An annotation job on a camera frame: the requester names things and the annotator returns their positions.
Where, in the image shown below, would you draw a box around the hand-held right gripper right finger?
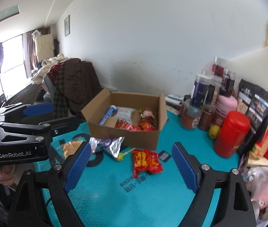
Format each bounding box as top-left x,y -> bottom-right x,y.
171,142 -> 257,227

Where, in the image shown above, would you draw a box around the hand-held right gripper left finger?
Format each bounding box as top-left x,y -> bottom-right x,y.
8,141 -> 92,227

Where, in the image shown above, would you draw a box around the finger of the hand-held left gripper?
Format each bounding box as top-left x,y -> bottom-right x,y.
0,102 -> 54,123
0,116 -> 81,148

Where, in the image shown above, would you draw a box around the clear waffle packet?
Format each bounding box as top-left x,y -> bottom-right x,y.
62,140 -> 83,159

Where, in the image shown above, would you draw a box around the silver purple snack packet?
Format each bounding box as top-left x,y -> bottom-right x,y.
89,136 -> 125,160

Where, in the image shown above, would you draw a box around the red yellow print packet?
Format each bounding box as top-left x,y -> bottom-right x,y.
132,149 -> 164,179

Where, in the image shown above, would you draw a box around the cardboard box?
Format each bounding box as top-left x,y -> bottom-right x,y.
81,88 -> 169,150

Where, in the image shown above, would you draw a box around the white bread packet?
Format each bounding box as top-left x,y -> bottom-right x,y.
114,106 -> 136,124

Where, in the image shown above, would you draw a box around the red white snack packet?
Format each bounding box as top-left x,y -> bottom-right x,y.
115,119 -> 141,131

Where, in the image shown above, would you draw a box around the small black packet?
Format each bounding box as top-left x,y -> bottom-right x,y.
159,151 -> 171,162

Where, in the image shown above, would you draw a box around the grey chair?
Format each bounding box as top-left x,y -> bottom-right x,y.
43,74 -> 57,100

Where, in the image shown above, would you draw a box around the green plaid shirt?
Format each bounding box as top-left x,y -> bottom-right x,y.
52,64 -> 69,120

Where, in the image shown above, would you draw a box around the pile of clothes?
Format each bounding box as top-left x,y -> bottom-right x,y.
31,53 -> 68,84

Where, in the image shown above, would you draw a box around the brown jacket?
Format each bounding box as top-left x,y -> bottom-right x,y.
62,58 -> 102,116

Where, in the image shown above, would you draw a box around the yellow lollipop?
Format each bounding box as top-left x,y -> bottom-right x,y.
117,147 -> 136,161

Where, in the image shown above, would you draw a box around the yellow green fruit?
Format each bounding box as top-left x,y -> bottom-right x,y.
208,124 -> 221,139

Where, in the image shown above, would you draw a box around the blue white tube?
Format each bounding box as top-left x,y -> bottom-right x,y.
98,105 -> 117,126

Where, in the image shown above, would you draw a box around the wide jar brown paste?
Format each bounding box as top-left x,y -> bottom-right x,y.
181,99 -> 202,130

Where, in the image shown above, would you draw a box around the brown powder jar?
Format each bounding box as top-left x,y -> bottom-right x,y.
198,104 -> 216,131

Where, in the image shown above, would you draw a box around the red canister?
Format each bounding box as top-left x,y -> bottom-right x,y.
214,111 -> 251,159

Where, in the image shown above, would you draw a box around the small red snack packet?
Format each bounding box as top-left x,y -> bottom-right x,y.
137,120 -> 157,131

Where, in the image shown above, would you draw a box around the brown curtain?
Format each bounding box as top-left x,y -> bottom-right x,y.
22,31 -> 38,77

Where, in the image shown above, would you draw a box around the teal bubble mat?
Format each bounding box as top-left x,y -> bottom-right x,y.
39,111 -> 241,227

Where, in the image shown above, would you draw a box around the cream hanging cloth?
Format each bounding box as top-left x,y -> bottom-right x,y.
34,33 -> 54,62

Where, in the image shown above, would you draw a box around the white flat device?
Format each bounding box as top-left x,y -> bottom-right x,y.
165,94 -> 184,115

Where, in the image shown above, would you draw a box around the pink bottle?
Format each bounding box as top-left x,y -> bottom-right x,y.
212,95 -> 238,128

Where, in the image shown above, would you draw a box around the clear jar blue label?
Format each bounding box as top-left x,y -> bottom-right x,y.
190,73 -> 211,108

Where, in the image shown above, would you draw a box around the pink cups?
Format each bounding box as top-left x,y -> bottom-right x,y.
252,170 -> 268,208

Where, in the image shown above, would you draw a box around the orange carton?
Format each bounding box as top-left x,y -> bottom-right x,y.
255,122 -> 268,154

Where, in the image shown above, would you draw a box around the clear jar black label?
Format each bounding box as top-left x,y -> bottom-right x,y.
220,70 -> 236,97

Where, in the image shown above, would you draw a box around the black stand-up pouch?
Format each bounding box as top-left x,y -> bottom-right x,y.
237,79 -> 268,147

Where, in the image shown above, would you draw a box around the clear jar red contents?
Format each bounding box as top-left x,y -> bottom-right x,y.
212,56 -> 227,77

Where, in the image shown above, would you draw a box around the white foam board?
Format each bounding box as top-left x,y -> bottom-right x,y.
224,44 -> 268,95

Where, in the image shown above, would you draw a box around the small wall picture frame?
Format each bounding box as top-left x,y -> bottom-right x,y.
64,15 -> 70,37

